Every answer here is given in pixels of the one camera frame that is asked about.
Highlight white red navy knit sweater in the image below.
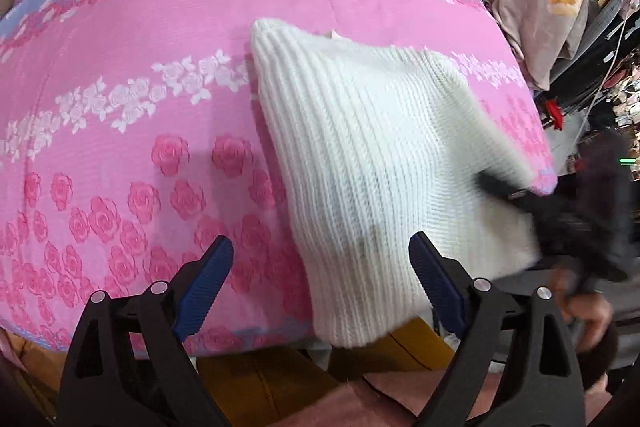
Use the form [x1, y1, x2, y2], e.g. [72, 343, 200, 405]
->
[249, 18, 544, 351]

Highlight person's right hand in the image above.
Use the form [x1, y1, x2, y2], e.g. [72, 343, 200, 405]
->
[552, 267, 614, 354]

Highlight thin white cable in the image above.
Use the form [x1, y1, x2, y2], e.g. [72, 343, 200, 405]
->
[582, 0, 640, 134]

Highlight small red item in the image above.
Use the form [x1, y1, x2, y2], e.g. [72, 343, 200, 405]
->
[545, 99, 567, 130]

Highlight person's right forearm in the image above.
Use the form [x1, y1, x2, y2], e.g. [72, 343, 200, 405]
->
[577, 321, 622, 394]

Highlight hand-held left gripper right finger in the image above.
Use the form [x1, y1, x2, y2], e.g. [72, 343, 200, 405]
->
[408, 231, 587, 427]

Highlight pale floral pillow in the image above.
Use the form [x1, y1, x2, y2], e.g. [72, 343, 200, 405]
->
[487, 0, 597, 90]

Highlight dusty pink cloth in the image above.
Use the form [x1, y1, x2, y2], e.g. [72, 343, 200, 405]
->
[330, 366, 617, 427]

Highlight pink floral bedsheet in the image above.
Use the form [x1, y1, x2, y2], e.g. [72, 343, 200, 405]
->
[0, 0, 559, 361]

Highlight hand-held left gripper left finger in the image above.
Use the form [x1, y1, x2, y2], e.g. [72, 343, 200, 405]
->
[56, 234, 236, 427]

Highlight mustard yellow cloth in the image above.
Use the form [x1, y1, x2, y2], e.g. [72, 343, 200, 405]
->
[197, 317, 457, 427]

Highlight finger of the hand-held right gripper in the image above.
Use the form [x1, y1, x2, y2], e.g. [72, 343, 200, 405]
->
[477, 171, 542, 208]

